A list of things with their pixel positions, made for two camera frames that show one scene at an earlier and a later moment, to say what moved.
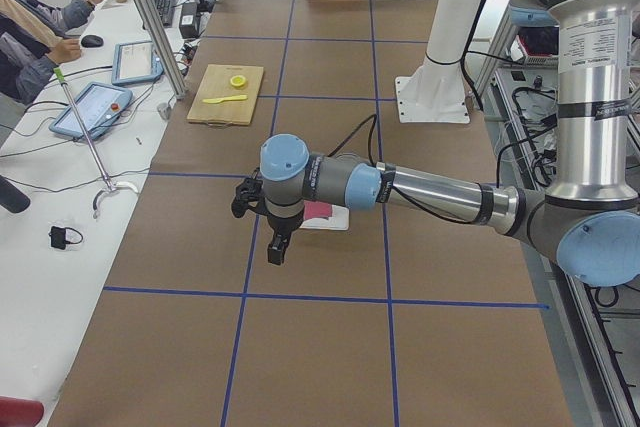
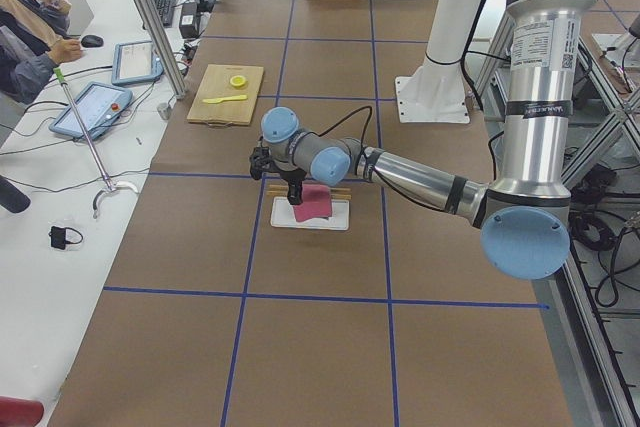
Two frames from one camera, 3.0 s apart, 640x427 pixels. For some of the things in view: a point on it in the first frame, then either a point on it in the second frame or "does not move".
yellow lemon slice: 238,80 does not move
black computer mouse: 89,41 does not move
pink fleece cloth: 316,209 does not move
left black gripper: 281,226 to 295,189
